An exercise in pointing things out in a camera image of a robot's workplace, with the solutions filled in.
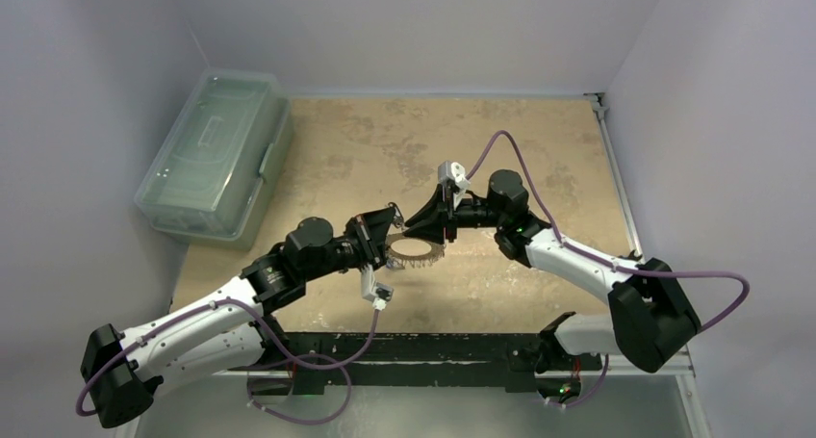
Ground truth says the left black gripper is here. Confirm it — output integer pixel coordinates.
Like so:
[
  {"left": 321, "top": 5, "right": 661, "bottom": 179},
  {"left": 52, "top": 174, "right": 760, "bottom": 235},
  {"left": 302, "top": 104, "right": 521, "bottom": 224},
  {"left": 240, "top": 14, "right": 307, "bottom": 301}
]
[{"left": 302, "top": 206, "right": 395, "bottom": 282}]

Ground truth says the large keyring with keys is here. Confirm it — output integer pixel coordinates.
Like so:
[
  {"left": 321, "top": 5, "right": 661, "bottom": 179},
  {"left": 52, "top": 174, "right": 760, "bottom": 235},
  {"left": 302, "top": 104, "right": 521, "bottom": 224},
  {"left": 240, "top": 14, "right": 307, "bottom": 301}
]
[{"left": 385, "top": 233, "right": 445, "bottom": 271}]

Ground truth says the translucent green plastic storage box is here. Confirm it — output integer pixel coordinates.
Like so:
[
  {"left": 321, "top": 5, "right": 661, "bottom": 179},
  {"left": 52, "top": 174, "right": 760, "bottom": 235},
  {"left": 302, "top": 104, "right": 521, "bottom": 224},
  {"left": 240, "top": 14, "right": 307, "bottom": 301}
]
[{"left": 135, "top": 68, "right": 294, "bottom": 250}]

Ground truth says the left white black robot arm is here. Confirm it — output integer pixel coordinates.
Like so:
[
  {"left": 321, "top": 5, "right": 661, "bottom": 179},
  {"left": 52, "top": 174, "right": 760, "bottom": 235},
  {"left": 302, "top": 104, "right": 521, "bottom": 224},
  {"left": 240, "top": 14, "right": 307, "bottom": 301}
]
[{"left": 75, "top": 204, "right": 402, "bottom": 428}]

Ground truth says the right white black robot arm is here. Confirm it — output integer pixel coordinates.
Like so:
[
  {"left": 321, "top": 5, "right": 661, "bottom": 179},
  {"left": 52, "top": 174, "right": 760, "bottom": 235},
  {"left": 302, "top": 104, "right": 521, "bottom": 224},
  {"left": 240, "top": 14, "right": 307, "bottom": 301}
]
[{"left": 404, "top": 169, "right": 702, "bottom": 373}]

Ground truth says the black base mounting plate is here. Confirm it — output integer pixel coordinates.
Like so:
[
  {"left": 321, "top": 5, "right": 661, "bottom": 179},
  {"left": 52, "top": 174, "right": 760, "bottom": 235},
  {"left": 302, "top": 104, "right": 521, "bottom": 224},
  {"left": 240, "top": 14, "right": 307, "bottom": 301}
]
[{"left": 224, "top": 330, "right": 603, "bottom": 399}]

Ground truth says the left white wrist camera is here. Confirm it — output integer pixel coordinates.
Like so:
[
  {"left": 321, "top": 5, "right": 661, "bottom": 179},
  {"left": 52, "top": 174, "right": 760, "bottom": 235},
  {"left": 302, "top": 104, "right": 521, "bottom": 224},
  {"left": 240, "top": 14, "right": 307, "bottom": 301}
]
[{"left": 361, "top": 265, "right": 394, "bottom": 311}]

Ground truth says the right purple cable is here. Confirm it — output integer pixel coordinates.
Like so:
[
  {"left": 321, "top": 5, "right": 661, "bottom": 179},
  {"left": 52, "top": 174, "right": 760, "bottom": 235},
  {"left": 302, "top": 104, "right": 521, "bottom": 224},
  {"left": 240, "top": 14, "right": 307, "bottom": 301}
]
[{"left": 465, "top": 130, "right": 752, "bottom": 411}]

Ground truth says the purple cable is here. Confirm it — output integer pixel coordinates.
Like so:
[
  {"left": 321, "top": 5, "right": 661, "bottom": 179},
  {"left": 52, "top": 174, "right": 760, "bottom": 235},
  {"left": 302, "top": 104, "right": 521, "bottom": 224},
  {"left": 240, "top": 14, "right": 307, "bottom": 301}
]
[
  {"left": 75, "top": 297, "right": 382, "bottom": 426},
  {"left": 465, "top": 130, "right": 752, "bottom": 411}
]

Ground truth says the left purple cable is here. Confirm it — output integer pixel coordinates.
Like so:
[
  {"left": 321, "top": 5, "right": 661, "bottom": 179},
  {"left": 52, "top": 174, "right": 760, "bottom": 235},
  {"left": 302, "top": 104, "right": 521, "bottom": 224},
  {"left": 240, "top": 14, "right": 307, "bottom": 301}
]
[{"left": 75, "top": 297, "right": 382, "bottom": 426}]

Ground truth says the aluminium frame rail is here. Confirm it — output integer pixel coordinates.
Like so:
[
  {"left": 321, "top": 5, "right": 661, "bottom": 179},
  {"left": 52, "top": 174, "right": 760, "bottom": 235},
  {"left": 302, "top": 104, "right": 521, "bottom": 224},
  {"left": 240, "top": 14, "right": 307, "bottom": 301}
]
[{"left": 113, "top": 93, "right": 712, "bottom": 438}]

